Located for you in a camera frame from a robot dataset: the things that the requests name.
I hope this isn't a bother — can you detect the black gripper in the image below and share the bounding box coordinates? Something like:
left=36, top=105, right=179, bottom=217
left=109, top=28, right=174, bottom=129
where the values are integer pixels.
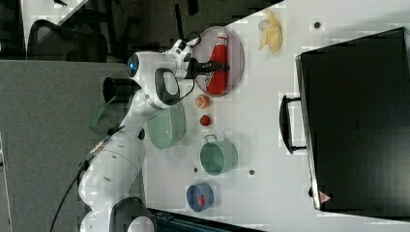
left=187, top=58, right=230, bottom=78

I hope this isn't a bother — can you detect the red plush ketchup bottle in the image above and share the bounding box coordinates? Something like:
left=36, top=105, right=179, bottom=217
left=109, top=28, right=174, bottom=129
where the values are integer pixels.
left=207, top=31, right=228, bottom=95

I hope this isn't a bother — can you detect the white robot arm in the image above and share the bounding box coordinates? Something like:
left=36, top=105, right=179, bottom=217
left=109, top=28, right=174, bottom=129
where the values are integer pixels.
left=78, top=40, right=229, bottom=232

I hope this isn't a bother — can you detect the grey round plate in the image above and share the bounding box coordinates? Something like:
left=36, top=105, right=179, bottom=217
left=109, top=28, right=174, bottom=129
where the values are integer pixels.
left=192, top=26, right=244, bottom=97

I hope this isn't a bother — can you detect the orange slice toy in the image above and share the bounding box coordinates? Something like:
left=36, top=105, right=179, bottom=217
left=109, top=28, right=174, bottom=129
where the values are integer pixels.
left=195, top=95, right=210, bottom=109

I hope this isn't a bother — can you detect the red strawberry toy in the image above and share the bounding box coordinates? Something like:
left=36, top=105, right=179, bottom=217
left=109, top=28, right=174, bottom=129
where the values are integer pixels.
left=199, top=115, right=211, bottom=127

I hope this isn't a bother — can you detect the yellow plush banana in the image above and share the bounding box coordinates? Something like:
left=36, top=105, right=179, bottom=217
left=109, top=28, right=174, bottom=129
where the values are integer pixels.
left=258, top=9, right=282, bottom=53

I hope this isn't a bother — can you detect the green perforated colander basket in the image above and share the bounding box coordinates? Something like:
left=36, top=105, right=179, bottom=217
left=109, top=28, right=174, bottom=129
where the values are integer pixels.
left=147, top=102, right=186, bottom=150

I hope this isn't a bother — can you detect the blue small bowl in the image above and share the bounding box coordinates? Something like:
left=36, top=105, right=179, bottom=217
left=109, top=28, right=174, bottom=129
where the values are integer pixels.
left=187, top=183, right=214, bottom=213

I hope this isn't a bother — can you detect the red toy in bowl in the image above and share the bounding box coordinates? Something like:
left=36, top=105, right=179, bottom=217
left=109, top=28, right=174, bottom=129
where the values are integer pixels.
left=197, top=195, right=206, bottom=207

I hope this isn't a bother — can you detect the black toaster oven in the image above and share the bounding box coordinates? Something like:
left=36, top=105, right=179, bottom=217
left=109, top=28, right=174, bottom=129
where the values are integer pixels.
left=295, top=27, right=410, bottom=221

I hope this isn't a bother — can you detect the black office chair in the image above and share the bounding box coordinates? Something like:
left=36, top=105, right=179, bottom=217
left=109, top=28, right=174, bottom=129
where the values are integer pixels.
left=27, top=19, right=108, bottom=63

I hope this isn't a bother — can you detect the green pot with handle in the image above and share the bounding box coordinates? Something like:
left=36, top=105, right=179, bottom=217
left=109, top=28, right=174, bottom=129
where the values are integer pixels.
left=199, top=134, right=238, bottom=176

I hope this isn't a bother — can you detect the black cylinder post upper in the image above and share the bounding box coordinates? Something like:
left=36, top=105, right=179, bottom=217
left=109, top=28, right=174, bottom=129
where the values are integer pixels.
left=102, top=77, right=140, bottom=103

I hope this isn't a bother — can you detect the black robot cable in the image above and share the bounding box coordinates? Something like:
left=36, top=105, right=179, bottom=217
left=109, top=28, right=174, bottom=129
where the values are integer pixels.
left=48, top=31, right=202, bottom=232

